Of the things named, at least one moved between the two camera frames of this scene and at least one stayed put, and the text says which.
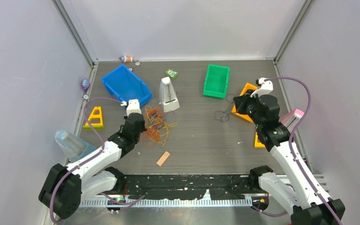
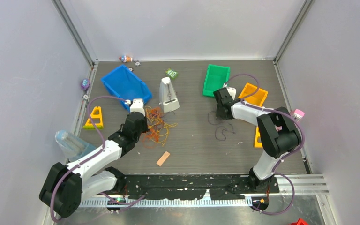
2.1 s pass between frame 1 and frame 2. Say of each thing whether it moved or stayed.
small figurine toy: stayed
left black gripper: stayed
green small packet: stayed
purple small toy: stayed
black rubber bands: moved
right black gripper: moved
